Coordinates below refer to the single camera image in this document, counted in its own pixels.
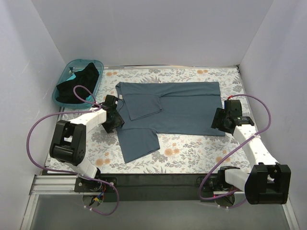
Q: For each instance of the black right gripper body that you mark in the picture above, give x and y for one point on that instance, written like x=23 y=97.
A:
x=218 y=120

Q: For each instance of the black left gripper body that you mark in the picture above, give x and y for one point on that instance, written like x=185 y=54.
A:
x=115 y=123

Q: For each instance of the blue-grey t shirt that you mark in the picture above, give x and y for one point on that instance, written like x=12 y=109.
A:
x=149 y=109

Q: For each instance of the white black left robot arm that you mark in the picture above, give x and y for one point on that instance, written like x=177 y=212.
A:
x=68 y=144

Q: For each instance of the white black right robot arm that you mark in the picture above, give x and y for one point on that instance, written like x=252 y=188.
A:
x=269 y=181

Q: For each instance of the floral table mat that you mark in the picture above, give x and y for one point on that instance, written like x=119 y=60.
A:
x=177 y=153

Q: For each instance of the teal cloth in bin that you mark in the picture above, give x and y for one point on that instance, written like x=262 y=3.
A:
x=89 y=98

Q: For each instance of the black t shirt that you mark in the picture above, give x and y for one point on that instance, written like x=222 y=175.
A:
x=87 y=77

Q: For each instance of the teal plastic bin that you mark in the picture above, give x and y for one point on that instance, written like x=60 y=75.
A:
x=68 y=74

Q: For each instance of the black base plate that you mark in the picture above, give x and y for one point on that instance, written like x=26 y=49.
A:
x=153 y=187

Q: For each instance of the aluminium frame rail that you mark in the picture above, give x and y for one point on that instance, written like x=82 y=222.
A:
x=53 y=185

